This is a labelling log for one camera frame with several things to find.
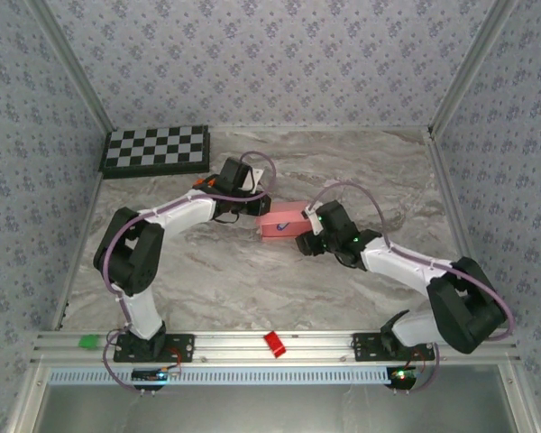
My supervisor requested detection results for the pink paper box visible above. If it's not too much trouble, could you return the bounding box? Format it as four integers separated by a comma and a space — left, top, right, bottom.
254, 200, 319, 243

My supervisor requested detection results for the black and white checkerboard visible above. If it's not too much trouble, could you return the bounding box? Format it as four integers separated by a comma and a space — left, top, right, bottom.
98, 124, 211, 180

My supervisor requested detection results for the red block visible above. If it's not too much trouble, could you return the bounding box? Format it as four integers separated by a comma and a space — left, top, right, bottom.
262, 331, 287, 360

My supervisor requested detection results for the grey metal panel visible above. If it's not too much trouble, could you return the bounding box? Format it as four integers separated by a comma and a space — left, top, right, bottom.
31, 382, 519, 433

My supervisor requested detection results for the aluminium back rail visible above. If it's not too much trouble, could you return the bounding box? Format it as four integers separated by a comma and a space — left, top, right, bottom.
209, 124, 434, 134

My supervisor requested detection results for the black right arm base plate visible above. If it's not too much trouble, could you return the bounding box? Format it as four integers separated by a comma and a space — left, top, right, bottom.
351, 332, 436, 363

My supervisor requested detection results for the aluminium side rail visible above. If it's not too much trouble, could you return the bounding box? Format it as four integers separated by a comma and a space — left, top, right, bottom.
426, 128, 497, 329

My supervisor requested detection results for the aluminium mounting rail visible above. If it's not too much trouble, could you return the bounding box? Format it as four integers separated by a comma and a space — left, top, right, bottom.
30, 328, 522, 365

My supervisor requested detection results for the blue slotted cable duct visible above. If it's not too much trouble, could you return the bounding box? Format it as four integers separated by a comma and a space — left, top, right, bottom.
48, 365, 392, 386

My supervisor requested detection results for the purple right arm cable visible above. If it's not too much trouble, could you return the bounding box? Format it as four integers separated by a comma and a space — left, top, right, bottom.
308, 181, 518, 396

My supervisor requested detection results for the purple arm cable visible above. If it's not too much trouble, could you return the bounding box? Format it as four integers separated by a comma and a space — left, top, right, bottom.
102, 151, 279, 396
308, 181, 518, 396

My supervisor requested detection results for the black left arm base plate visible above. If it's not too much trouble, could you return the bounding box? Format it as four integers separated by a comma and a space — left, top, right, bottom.
113, 332, 196, 364

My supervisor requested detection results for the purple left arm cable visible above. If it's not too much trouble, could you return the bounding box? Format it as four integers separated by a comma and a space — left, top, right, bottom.
102, 151, 279, 396

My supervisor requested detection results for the aluminium frame post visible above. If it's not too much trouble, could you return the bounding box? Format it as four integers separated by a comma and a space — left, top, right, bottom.
427, 0, 522, 136
26, 0, 115, 133

